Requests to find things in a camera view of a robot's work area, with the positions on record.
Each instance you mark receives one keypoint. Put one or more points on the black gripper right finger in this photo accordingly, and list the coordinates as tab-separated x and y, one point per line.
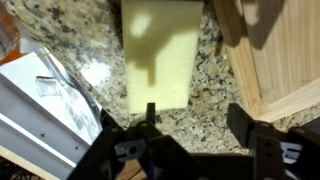
276	150

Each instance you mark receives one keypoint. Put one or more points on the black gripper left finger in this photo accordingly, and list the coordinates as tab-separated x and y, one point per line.
160	156

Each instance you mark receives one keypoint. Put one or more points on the yellow sponge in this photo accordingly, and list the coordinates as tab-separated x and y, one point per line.
160	60

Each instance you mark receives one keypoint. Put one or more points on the large wooden cutting board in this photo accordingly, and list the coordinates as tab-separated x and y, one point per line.
246	66

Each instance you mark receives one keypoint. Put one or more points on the clear bag of cutlery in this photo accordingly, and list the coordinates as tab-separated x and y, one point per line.
73	106

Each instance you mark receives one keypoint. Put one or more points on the small wooden cutting board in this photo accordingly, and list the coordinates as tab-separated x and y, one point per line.
290	50

